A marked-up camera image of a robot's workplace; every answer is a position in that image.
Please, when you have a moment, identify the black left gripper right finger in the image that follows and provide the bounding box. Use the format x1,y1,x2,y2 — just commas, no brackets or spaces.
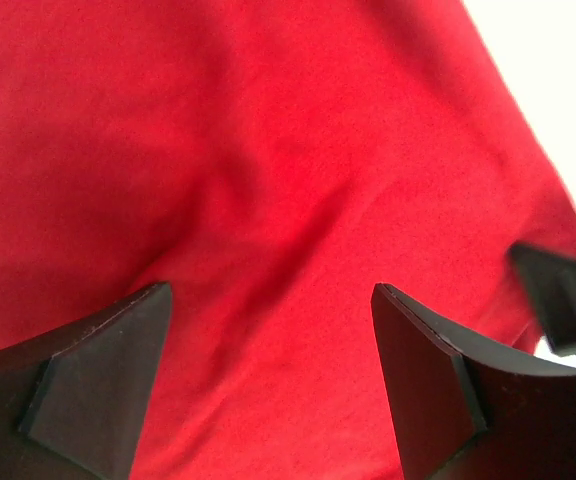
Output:
371,284,576,479

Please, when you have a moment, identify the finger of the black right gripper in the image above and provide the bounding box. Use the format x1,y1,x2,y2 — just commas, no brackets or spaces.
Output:
509,243,576,357

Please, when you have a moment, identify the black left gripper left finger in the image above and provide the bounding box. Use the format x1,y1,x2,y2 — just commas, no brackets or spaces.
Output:
0,283,172,480

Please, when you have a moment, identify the dark red t shirt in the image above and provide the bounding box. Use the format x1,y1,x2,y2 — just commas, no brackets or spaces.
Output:
0,1,576,479

